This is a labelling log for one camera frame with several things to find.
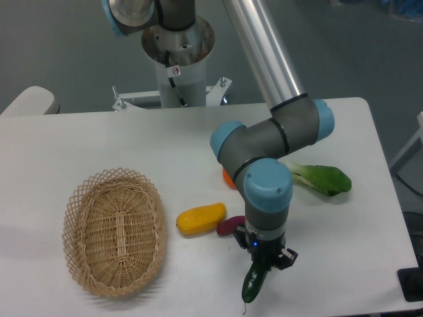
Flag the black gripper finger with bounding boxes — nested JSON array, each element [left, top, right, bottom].
[[271, 248, 298, 270], [252, 254, 272, 271]]

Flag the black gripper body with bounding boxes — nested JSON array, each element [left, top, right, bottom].
[[233, 225, 286, 264]]

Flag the green cucumber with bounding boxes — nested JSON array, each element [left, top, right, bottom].
[[241, 260, 268, 308]]

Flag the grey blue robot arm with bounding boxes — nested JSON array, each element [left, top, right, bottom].
[[102, 1, 334, 269]]

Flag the purple sweet potato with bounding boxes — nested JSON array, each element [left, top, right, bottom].
[[216, 215, 245, 236]]

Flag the yellow mango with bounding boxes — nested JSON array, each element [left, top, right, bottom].
[[176, 203, 227, 236]]

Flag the orange tangerine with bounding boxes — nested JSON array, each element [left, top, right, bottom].
[[222, 169, 237, 190]]

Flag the green bok choy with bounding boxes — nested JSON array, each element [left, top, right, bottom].
[[286, 162, 352, 197]]

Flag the black device at edge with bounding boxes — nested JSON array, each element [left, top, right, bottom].
[[397, 267, 422, 302]]

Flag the wicker basket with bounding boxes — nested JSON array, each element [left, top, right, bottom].
[[62, 168, 167, 297]]

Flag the white furniture at right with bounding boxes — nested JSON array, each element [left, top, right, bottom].
[[389, 112, 422, 174]]

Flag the white chair armrest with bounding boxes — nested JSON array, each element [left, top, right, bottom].
[[1, 86, 60, 118]]

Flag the black pedestal cable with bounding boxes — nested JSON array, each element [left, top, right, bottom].
[[164, 50, 188, 108]]

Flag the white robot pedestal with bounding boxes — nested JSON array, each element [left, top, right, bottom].
[[112, 16, 232, 111]]

